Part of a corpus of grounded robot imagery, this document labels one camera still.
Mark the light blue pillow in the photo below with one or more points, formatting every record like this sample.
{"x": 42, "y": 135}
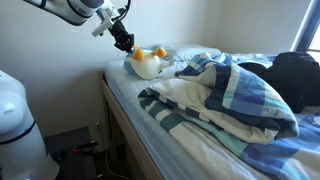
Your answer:
{"x": 190, "y": 51}

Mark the light wooden bed frame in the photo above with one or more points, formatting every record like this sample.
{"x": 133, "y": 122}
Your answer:
{"x": 126, "y": 130}

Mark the black clothing pile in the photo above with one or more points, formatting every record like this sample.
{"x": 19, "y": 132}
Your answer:
{"x": 290, "y": 83}

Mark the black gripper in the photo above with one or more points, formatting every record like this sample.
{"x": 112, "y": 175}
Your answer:
{"x": 120, "y": 32}

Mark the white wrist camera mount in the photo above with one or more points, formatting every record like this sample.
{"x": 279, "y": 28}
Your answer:
{"x": 102, "y": 24}

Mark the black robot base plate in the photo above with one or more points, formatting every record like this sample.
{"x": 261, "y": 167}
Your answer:
{"x": 70, "y": 156}

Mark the blue checked blanket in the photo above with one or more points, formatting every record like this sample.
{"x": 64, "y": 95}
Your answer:
{"x": 226, "y": 110}

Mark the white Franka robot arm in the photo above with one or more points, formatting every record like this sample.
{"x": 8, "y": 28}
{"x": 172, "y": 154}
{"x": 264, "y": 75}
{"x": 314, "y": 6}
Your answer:
{"x": 16, "y": 133}

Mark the white duck plush orange feet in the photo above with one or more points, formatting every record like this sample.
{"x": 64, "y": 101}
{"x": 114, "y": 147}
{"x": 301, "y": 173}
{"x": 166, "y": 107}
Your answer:
{"x": 146, "y": 66}

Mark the mattress with light blue sheet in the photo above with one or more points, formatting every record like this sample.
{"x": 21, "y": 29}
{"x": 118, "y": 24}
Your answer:
{"x": 133, "y": 93}

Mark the window with dark frame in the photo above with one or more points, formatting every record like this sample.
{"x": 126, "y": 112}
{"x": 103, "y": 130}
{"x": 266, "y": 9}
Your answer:
{"x": 305, "y": 30}

